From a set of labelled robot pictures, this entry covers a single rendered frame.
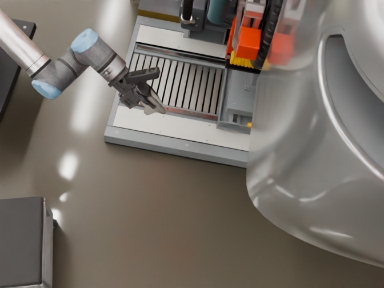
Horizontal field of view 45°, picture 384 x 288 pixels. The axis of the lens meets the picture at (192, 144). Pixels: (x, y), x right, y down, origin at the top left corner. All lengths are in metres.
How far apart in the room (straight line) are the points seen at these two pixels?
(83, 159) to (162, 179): 0.41
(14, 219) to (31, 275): 0.23
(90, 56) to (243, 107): 1.00
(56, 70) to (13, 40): 0.16
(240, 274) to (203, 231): 0.26
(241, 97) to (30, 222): 1.14
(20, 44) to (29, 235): 0.74
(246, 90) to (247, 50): 0.70
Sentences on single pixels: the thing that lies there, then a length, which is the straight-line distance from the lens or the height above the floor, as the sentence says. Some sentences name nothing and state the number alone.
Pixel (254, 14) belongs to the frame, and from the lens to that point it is 1.67.
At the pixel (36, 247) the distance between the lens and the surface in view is 1.91.
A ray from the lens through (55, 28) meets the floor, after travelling 2.86.
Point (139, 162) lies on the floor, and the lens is 2.36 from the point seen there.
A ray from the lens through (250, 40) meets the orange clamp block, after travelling 1.68.
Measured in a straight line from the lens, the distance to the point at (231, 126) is 2.33.
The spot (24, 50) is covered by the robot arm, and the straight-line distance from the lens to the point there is 1.60.
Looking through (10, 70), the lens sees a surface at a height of 0.30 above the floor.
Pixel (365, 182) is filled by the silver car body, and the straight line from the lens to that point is 0.95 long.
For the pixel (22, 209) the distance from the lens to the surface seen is 1.97.
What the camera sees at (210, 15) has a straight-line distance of 2.22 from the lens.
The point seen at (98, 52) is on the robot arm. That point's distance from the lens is 1.53.
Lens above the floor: 2.14
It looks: 63 degrees down
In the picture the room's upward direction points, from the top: 12 degrees clockwise
